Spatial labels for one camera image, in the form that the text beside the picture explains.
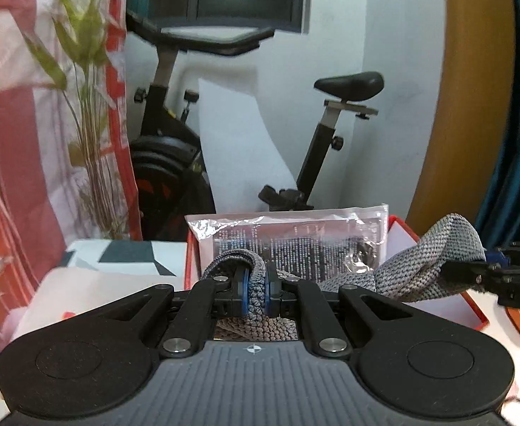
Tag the red plant print backdrop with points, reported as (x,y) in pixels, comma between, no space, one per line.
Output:
(65,168)

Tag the clear packaged black mask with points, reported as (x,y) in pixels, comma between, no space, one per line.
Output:
(314,245)

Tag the wooden door panel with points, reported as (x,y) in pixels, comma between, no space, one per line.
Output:
(471,113)

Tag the grey knitted scarf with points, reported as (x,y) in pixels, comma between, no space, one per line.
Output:
(413,275)

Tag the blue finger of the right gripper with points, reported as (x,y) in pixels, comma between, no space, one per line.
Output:
(508,254)
(480,273)

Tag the patterned white tablecloth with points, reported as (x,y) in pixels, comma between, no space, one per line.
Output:
(82,286)

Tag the black exercise bike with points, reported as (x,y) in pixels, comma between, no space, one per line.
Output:
(217,155)

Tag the red strawberry cardboard box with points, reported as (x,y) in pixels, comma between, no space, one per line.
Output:
(331,250)

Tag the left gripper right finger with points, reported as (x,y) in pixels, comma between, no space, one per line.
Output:
(303,302)

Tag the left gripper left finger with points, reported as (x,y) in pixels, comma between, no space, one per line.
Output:
(223,293)

